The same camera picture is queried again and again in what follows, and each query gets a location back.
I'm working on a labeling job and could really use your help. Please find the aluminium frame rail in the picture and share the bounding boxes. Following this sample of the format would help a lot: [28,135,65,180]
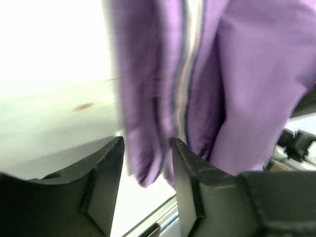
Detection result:
[123,195,178,237]

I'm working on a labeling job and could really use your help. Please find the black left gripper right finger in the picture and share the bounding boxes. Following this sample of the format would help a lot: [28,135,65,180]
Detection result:
[172,138,316,237]

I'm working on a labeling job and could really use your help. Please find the purple trousers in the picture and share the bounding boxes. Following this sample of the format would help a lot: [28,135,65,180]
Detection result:
[111,0,316,187]

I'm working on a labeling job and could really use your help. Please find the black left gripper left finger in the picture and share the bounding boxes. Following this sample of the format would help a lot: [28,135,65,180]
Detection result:
[0,136,125,237]

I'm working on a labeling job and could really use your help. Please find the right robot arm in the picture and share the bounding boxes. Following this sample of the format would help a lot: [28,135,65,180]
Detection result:
[263,128,316,171]

